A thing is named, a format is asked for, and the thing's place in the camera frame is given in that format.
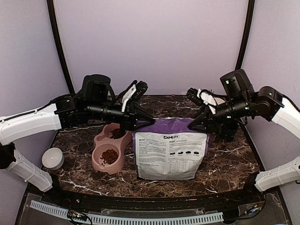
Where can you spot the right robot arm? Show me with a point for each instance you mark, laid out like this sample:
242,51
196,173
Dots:
276,108

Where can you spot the brown kibble pile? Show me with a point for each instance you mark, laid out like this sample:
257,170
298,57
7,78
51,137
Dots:
117,133
109,156

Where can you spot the grey slotted cable duct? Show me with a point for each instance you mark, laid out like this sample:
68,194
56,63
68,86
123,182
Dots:
122,217

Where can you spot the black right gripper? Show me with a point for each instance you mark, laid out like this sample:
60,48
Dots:
208,119

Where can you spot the black front table rail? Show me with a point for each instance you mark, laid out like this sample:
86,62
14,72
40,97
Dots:
223,202

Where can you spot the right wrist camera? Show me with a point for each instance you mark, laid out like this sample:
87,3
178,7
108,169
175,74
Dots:
220,91

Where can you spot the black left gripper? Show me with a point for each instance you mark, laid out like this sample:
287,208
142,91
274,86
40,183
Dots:
131,112

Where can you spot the purple white pet food bag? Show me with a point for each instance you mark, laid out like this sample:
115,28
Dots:
169,150

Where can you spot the white grey ceramic bowl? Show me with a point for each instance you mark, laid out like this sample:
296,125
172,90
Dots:
53,159

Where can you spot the black white dotted cup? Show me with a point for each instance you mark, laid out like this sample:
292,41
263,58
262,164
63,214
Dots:
219,101

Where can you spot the pink double pet bowl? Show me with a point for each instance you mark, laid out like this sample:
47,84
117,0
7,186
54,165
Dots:
109,148

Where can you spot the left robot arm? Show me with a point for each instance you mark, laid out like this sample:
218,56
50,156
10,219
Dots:
63,112

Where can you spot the dark green cup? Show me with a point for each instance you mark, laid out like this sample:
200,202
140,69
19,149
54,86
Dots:
228,131

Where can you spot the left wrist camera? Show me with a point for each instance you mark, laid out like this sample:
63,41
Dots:
97,89

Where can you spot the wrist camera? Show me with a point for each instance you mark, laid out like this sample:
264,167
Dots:
97,89
220,91

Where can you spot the black left frame post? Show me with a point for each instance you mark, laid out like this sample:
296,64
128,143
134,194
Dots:
59,47

